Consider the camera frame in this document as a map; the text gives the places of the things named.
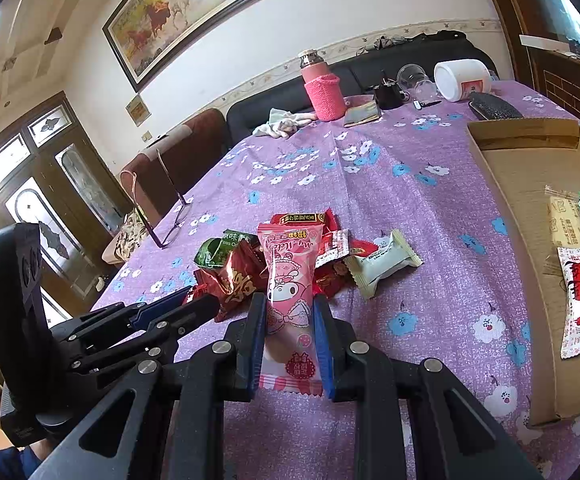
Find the brown chair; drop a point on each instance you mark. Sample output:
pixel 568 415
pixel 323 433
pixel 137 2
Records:
pixel 195 150

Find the wooden glass door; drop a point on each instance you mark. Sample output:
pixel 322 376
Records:
pixel 45 170

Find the clear plastic cup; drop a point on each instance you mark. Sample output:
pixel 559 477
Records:
pixel 412 77

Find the black cup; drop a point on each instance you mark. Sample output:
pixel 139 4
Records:
pixel 387 96

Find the green leafy snack packet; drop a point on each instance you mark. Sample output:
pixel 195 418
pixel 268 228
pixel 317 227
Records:
pixel 215 252

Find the red and gold foil packet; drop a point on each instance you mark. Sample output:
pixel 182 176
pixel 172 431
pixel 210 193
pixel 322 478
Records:
pixel 235 280

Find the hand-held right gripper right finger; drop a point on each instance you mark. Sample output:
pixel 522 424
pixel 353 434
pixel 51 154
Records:
pixel 322 345

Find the cardboard box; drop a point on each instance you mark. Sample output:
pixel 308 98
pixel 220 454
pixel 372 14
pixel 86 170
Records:
pixel 520 185

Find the white plastic jar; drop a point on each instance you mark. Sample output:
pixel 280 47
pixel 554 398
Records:
pixel 462 82

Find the small silver and black gadget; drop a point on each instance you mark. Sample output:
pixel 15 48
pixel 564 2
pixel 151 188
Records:
pixel 427 104

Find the pink bottle with knit sleeve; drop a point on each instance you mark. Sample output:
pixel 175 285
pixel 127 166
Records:
pixel 322 95

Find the black sofa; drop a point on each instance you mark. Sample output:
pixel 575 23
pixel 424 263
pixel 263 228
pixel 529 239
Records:
pixel 360 72

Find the small wall plaque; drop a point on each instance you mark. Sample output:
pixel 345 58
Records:
pixel 137 110

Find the framed wall painting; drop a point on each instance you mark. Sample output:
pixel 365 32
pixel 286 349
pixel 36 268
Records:
pixel 195 5

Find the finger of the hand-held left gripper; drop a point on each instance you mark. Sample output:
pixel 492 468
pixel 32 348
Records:
pixel 165 302
pixel 190 312

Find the small white and red packet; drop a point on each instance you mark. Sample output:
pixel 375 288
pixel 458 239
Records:
pixel 332 247

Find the folded brown cloth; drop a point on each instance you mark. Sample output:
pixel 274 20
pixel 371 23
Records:
pixel 362 114

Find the red packet with dark label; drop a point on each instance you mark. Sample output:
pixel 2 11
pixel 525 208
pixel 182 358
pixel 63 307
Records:
pixel 300 218

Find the wooden brick-pattern cabinet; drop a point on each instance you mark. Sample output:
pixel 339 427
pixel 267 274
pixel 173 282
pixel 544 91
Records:
pixel 570 85

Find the white wall socket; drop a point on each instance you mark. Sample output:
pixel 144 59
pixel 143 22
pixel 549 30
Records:
pixel 147 136

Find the eyeglasses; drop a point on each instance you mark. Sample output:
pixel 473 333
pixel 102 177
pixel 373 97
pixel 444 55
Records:
pixel 161 244

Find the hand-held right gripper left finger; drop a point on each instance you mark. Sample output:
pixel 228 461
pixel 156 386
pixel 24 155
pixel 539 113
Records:
pixel 256 340

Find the cream snack packet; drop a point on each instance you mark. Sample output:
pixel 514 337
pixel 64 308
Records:
pixel 565 220

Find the dark clothing heap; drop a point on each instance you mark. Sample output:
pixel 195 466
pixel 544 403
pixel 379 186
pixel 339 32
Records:
pixel 440 37

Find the plain red snack packet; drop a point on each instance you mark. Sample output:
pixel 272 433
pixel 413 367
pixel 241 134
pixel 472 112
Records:
pixel 335 277

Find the pale green snack packet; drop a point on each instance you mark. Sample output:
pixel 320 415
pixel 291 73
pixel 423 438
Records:
pixel 380 262

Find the pink cartoon snack packet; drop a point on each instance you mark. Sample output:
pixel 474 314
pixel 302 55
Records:
pixel 290 280

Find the flat white box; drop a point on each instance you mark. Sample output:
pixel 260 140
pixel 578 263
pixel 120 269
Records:
pixel 545 42

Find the patterned tote bag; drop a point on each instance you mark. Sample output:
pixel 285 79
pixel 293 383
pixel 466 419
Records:
pixel 127 235

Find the white crumpled cloth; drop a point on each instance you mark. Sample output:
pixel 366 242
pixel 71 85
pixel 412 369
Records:
pixel 282 122

